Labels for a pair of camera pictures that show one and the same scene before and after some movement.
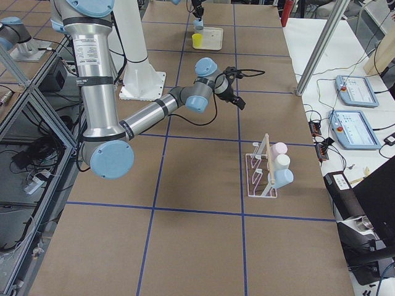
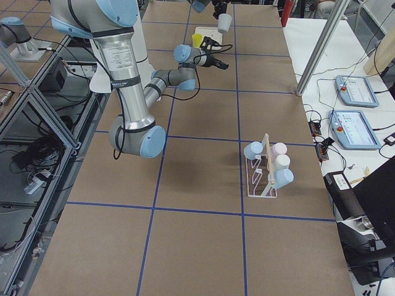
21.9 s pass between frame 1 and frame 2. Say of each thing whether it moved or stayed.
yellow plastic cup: stayed
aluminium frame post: stayed
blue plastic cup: stayed
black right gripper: moved
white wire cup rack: stayed
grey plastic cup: moved
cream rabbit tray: stayed
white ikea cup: stayed
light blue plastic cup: moved
